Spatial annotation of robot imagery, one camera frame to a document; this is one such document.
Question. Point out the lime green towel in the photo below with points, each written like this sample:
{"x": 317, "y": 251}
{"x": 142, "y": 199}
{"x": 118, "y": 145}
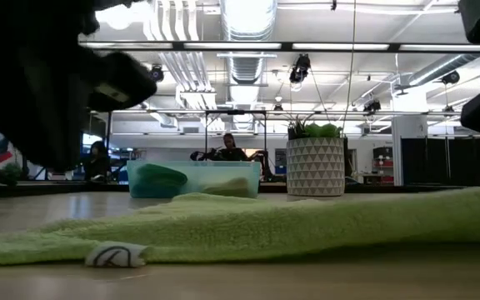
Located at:
{"x": 265, "y": 225}

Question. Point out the black room partition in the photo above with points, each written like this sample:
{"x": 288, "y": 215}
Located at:
{"x": 444, "y": 158}

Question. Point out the small green bush plant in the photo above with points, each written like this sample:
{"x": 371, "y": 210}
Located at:
{"x": 11, "y": 173}

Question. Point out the person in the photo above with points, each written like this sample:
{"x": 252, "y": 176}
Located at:
{"x": 96, "y": 160}
{"x": 231, "y": 150}

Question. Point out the red storage bin rack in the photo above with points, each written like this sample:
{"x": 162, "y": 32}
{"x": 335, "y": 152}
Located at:
{"x": 381, "y": 162}

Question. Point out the potted plant white geometric pot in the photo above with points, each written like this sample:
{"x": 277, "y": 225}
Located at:
{"x": 315, "y": 166}

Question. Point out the translucent green plastic bin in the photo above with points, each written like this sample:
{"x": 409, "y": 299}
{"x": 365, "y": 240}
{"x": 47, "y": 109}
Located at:
{"x": 223, "y": 171}

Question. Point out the black ceiling camera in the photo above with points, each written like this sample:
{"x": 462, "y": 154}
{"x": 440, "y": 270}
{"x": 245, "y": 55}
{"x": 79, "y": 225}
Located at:
{"x": 156, "y": 73}
{"x": 450, "y": 77}

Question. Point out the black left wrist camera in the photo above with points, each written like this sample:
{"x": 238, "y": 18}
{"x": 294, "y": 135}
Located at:
{"x": 123, "y": 83}

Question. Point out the black hanging camera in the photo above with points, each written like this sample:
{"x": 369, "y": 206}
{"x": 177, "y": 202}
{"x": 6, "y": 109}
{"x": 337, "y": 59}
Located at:
{"x": 300, "y": 68}

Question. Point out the black metal rig frame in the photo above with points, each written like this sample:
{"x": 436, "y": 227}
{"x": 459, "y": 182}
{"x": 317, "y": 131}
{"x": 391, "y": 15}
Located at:
{"x": 236, "y": 112}

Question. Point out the silver ceiling air duct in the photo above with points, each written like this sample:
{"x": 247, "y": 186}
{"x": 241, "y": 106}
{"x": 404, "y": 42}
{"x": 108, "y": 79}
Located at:
{"x": 248, "y": 25}

